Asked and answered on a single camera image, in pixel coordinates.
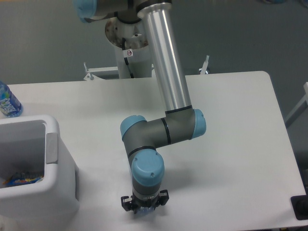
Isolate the black cable on pedestal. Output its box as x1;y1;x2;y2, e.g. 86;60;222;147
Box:
121;37;135;79

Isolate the clear crushed water bottle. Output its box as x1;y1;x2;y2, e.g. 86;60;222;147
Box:
136;206;155;217

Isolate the white frame at right edge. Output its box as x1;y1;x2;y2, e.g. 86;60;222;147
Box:
284;82;308;128

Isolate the white pedestal base bracket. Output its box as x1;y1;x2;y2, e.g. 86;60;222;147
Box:
83;54;210;81

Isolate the blue snack wrapper bag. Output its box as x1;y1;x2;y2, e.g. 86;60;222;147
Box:
2;172;44;186

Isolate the black clamp at table edge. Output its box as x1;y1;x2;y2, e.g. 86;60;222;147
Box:
291;195;308;220

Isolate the white plastic trash can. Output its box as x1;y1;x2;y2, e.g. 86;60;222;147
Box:
0;115;79;220

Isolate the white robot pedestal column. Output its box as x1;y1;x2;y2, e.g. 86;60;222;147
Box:
105;17;154;79

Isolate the blue labelled drink bottle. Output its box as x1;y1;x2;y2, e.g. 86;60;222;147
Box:
0;81;23;117

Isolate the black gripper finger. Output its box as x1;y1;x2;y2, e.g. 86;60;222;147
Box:
121;196;137;214
155;190;169;208

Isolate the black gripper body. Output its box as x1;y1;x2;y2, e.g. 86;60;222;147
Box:
132;194;159;209

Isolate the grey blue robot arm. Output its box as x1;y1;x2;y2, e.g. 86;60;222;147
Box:
73;0;206;213

